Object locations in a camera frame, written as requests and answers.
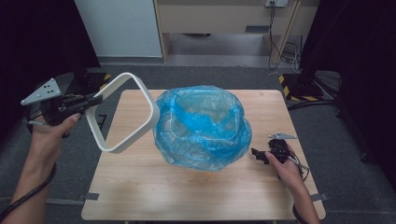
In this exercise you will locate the white wall power outlet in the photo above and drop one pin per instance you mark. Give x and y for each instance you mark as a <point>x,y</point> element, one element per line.
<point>277,2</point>

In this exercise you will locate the black curtain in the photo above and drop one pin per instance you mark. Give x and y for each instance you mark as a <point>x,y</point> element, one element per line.
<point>37,37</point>
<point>358,46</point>

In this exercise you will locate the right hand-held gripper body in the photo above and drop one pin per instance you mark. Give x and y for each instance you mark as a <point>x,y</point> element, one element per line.
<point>280,146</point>

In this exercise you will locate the beige wooden desk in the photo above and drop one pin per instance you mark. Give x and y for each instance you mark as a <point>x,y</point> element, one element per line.
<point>218,18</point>

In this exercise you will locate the white trash bin with face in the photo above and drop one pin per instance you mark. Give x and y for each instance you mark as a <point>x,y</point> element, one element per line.
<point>202,102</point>

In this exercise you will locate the white partition panel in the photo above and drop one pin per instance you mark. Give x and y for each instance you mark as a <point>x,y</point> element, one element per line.
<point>118,28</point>

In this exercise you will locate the grey tape strip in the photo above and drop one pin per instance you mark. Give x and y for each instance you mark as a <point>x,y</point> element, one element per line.
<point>317,197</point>
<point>88,196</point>

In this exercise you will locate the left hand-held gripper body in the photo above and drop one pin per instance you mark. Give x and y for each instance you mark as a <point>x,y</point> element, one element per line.
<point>56,107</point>

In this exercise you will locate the blue plastic trash bag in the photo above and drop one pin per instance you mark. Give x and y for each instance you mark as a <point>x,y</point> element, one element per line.
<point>202,152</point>

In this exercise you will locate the person's left hand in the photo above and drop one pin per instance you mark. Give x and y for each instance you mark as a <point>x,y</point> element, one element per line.
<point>49,137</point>

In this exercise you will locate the person's right hand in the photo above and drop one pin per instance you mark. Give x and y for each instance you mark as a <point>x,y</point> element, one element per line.
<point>286,174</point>

